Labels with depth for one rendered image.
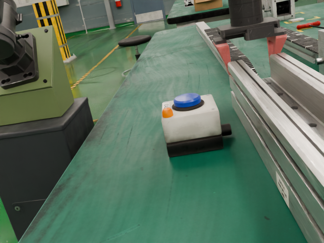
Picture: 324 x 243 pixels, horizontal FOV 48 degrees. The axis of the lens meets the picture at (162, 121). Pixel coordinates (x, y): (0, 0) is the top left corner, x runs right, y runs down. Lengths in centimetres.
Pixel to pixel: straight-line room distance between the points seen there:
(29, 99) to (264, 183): 57
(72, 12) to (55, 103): 1137
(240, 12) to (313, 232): 43
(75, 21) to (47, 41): 1130
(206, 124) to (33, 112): 46
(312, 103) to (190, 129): 16
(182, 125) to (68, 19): 1178
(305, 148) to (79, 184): 31
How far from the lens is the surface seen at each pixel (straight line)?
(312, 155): 31
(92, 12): 1198
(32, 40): 87
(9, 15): 76
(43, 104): 83
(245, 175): 45
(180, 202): 42
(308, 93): 50
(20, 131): 81
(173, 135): 50
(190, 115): 49
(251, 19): 66
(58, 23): 702
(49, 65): 83
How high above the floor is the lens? 101
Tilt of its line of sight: 21 degrees down
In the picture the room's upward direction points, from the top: 11 degrees counter-clockwise
